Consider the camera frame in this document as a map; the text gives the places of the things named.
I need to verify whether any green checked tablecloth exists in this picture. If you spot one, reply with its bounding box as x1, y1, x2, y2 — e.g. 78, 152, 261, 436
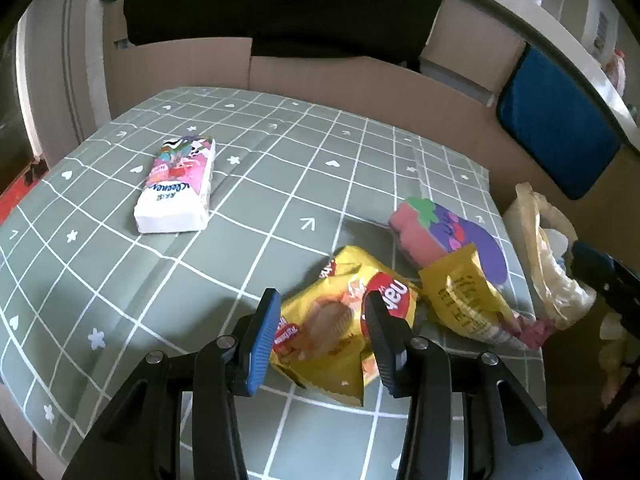
0, 86, 547, 480

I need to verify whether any small yellow packet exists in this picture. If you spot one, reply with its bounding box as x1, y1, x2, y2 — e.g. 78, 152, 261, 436
417, 242, 522, 347

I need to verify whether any pink white tissue pack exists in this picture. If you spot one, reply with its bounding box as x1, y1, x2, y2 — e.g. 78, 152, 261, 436
133, 133, 217, 235

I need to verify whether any white appliance with label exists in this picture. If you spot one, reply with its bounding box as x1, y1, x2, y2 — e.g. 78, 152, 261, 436
584, 0, 624, 62

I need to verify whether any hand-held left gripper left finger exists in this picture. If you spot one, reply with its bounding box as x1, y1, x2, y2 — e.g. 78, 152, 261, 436
62, 287, 282, 480

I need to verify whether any translucent plastic bag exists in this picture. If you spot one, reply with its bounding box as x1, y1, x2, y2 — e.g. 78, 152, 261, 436
501, 181, 640, 411

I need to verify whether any pink crumpled wrapper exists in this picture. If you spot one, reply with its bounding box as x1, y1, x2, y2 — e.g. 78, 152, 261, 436
509, 309, 557, 352

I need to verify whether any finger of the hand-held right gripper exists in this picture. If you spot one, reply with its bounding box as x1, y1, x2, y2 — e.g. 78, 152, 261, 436
601, 366, 640, 434
570, 241, 640, 322

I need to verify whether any pink and purple packet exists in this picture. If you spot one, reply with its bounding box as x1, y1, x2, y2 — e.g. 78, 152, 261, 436
388, 196, 512, 292

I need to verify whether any black cloth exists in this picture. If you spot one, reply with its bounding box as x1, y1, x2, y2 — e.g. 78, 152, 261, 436
122, 0, 446, 74

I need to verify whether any blue cushion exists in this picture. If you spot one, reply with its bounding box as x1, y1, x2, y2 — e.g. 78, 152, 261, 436
496, 41, 623, 202

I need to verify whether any large yellow snack bag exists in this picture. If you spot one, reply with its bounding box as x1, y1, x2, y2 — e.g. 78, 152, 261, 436
269, 245, 419, 408

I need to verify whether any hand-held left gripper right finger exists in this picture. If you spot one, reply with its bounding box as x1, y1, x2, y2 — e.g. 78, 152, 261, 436
362, 292, 583, 480

